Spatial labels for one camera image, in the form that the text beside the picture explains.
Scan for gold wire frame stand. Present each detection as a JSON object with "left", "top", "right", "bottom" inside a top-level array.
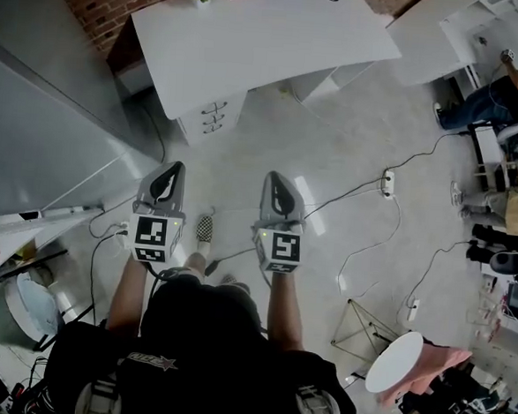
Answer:
[{"left": 329, "top": 297, "right": 402, "bottom": 366}]

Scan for white side table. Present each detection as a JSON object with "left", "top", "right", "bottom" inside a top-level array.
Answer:
[{"left": 381, "top": 0, "right": 493, "bottom": 94}]

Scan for white floor cable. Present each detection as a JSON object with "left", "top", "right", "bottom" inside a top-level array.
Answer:
[{"left": 335, "top": 191, "right": 405, "bottom": 302}]

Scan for person's black shirt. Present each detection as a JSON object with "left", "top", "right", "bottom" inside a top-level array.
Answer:
[{"left": 42, "top": 318, "right": 362, "bottom": 414}]

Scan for person's right forearm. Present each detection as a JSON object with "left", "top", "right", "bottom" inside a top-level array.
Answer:
[{"left": 264, "top": 269, "right": 311, "bottom": 353}]

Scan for large grey cabinet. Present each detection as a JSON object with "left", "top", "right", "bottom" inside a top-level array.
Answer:
[{"left": 0, "top": 35, "right": 175, "bottom": 232}]

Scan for person's leg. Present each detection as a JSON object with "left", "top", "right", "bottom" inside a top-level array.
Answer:
[{"left": 181, "top": 239, "right": 210, "bottom": 284}]

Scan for round white stool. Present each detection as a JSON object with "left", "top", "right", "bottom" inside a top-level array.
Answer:
[{"left": 364, "top": 328, "right": 426, "bottom": 398}]

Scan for white desk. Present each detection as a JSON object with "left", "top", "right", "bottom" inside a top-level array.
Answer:
[{"left": 120, "top": 0, "right": 407, "bottom": 162}]

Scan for pink cloth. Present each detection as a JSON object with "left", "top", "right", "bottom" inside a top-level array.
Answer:
[{"left": 378, "top": 340, "right": 475, "bottom": 413}]

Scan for person's black shorts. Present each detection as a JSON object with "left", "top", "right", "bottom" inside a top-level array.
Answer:
[{"left": 138, "top": 270, "right": 274, "bottom": 350}]

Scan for black camera equipment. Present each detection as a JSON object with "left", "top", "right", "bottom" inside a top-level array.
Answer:
[{"left": 462, "top": 222, "right": 518, "bottom": 283}]

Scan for black floor cable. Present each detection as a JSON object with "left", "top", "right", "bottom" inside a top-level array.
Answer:
[
  {"left": 403, "top": 235, "right": 479, "bottom": 313},
  {"left": 301, "top": 172, "right": 387, "bottom": 225},
  {"left": 83, "top": 228, "right": 128, "bottom": 327},
  {"left": 392, "top": 126, "right": 471, "bottom": 183}
]

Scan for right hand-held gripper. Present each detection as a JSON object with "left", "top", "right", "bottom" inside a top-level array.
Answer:
[{"left": 248, "top": 169, "right": 311, "bottom": 276}]

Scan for grey metal bucket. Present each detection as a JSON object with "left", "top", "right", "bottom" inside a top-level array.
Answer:
[{"left": 0, "top": 270, "right": 68, "bottom": 353}]

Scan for person's left forearm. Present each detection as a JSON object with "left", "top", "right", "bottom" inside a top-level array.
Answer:
[{"left": 105, "top": 252, "right": 161, "bottom": 340}]

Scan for white desk drawer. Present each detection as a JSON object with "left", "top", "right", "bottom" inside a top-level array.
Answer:
[
  {"left": 190, "top": 94, "right": 245, "bottom": 118},
  {"left": 185, "top": 108, "right": 243, "bottom": 131},
  {"left": 178, "top": 118, "right": 240, "bottom": 151}
]

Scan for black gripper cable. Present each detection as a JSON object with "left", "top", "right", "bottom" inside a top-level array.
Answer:
[{"left": 145, "top": 262, "right": 191, "bottom": 296}]

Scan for white shelf unit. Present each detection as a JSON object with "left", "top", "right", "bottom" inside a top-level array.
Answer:
[{"left": 0, "top": 199, "right": 106, "bottom": 296}]

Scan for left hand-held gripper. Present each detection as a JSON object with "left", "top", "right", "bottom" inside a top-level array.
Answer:
[{"left": 126, "top": 157, "right": 191, "bottom": 268}]

